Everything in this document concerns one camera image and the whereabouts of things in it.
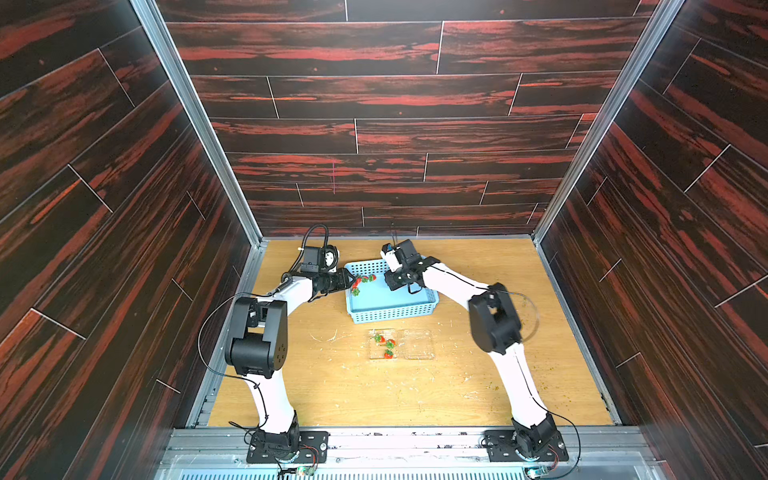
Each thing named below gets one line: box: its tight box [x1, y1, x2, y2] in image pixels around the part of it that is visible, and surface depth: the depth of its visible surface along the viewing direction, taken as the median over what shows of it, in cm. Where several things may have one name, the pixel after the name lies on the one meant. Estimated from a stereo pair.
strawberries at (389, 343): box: [374, 334, 396, 359], surface depth 93 cm
